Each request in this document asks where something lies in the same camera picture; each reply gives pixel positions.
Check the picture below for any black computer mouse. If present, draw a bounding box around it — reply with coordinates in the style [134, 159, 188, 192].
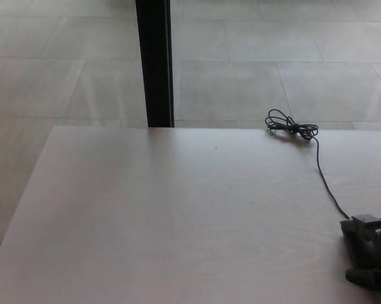
[340, 218, 368, 270]

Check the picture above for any black mouse cable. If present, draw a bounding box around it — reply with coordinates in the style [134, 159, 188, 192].
[265, 109, 351, 220]

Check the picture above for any black vertical window post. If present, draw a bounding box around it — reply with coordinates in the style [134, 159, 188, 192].
[135, 0, 175, 128]

